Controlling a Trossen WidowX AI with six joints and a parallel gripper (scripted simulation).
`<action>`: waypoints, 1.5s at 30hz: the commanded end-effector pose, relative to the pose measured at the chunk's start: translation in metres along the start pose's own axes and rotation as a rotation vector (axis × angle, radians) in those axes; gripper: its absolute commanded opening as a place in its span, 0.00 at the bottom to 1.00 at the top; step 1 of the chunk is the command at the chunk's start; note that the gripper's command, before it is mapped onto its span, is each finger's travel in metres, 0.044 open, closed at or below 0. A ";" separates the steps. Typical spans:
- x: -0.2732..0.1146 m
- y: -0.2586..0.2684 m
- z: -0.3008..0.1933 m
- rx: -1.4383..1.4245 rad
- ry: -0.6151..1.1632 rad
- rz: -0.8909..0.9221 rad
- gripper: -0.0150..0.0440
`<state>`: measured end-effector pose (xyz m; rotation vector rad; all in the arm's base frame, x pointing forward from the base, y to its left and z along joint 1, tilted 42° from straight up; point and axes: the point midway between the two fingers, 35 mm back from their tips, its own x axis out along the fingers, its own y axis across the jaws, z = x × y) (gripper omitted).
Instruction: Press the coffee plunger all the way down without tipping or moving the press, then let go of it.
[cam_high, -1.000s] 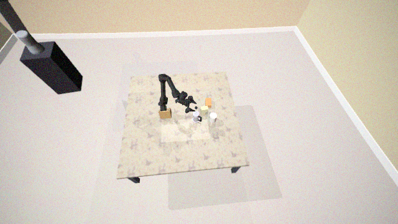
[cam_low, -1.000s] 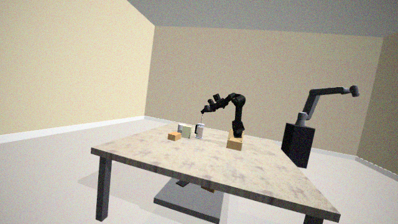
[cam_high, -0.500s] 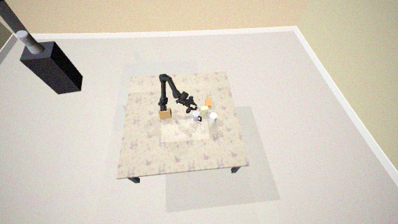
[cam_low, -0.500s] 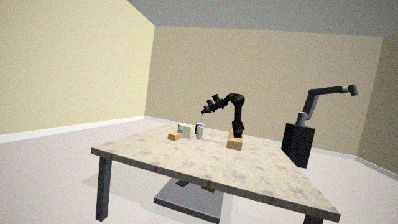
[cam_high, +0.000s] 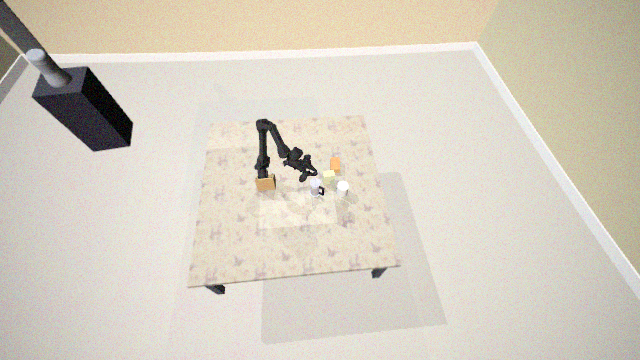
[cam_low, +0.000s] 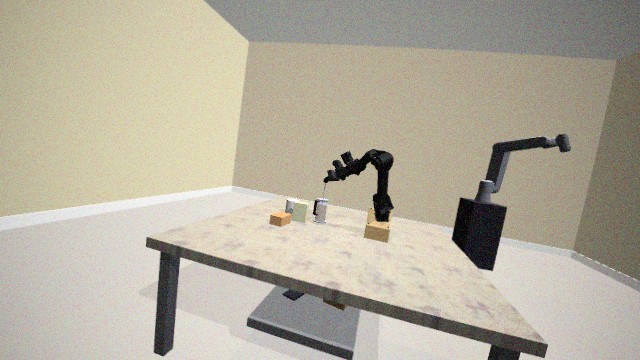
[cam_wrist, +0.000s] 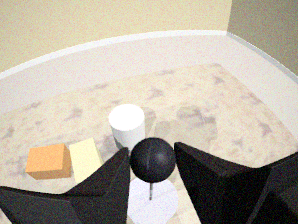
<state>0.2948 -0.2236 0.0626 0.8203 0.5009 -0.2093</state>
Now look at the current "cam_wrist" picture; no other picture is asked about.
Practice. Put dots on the pale yellow block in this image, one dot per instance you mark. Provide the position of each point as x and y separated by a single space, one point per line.
85 158

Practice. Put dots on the orange block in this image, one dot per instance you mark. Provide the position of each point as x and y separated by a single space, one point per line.
50 162

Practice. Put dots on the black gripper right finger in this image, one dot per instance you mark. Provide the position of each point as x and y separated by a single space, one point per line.
227 193

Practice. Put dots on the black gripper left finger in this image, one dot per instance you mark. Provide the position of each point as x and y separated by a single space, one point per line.
102 198

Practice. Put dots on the white cylinder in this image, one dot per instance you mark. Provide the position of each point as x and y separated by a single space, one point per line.
127 124

